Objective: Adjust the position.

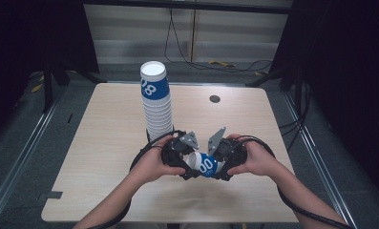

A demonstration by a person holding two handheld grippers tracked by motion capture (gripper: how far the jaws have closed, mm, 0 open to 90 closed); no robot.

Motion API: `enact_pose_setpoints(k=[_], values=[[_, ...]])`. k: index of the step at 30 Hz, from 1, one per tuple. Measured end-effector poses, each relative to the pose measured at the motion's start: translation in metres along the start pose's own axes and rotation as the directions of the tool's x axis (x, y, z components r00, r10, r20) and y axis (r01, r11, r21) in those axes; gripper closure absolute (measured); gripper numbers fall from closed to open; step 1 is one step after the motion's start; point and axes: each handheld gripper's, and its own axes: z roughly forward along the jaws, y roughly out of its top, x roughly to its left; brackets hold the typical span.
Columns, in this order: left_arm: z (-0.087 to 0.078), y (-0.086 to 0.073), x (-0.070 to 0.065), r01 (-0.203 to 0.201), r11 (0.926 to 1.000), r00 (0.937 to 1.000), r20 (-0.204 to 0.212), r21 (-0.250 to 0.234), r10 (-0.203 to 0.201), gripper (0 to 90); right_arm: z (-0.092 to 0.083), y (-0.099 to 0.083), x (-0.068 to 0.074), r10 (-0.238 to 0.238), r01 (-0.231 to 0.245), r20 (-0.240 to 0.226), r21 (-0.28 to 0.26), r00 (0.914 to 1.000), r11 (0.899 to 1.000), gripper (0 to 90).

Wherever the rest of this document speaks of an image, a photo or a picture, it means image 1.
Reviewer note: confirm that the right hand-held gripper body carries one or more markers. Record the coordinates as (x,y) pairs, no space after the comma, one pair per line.
(230,152)

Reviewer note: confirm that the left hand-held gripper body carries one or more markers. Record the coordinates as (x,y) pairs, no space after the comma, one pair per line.
(177,149)

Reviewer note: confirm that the blue and white paper cup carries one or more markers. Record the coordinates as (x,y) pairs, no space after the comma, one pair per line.
(206,164)

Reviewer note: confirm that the person's right hand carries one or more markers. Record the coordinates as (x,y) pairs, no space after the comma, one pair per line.
(257,157)

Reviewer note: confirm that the person's left hand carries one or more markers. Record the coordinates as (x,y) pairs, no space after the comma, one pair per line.
(152,162)

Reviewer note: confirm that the stack of white paper cups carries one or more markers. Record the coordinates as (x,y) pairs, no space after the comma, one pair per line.
(156,101)

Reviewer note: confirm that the round grey table grommet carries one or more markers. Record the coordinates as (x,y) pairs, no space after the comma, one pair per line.
(214,99)

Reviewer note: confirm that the black metal stand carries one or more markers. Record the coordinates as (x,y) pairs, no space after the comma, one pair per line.
(50,86)
(273,78)

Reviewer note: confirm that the yellow strip on floor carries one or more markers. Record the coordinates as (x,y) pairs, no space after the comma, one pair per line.
(222,63)

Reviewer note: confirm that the grey floor tape piece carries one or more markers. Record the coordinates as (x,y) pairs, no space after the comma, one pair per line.
(54,194)

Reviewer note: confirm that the yellow floor tape piece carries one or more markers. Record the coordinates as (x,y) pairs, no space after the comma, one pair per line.
(37,87)

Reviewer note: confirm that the metal floor rail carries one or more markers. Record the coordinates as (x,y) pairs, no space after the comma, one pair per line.
(21,152)
(317,156)

